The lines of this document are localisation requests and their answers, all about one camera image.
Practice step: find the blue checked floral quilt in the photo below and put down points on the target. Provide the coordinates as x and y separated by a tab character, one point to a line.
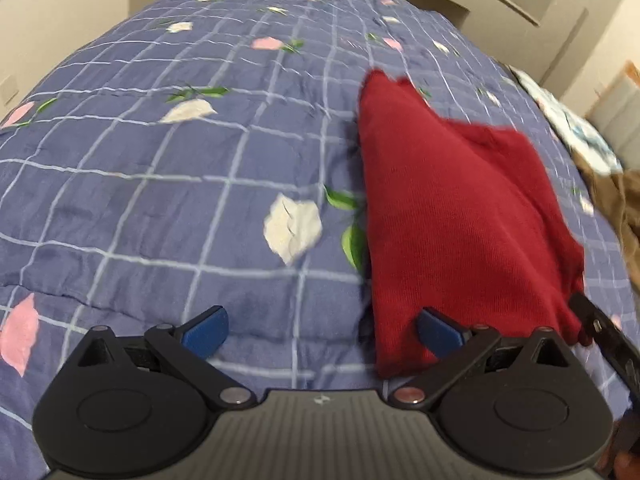
175	185

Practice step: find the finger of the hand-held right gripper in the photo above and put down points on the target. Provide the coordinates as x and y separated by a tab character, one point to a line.
607	340

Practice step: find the grey padded headboard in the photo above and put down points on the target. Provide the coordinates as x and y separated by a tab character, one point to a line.
620	105

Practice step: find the pale floral bedding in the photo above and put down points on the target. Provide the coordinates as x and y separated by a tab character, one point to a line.
575	130

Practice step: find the olive brown cloth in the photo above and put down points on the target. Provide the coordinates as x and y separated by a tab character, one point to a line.
617	200

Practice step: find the beige built-in wardrobe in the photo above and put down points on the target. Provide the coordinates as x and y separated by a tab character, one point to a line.
505	5

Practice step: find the red knit sweater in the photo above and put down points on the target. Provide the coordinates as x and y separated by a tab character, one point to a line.
450	220

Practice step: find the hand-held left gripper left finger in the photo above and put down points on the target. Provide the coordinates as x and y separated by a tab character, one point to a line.
205	331

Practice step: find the white wall socket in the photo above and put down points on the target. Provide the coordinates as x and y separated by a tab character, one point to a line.
7	89

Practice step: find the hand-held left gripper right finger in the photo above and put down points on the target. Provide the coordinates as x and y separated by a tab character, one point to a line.
441	332

